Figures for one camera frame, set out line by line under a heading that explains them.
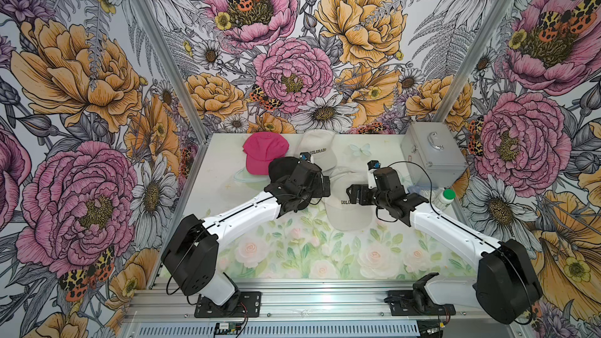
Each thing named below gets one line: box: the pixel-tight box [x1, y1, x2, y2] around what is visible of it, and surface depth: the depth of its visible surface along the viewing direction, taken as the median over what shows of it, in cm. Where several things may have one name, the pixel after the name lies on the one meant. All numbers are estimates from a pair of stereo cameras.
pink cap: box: [242, 131, 290, 176], surface depth 112 cm
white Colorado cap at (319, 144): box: [298, 129, 338, 173], surface depth 114 cm
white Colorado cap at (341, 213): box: [324, 166, 375, 231], surface depth 95 cm
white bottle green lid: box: [431, 188, 457, 212], surface depth 93 cm
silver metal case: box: [400, 122, 468, 189], surface depth 101 cm
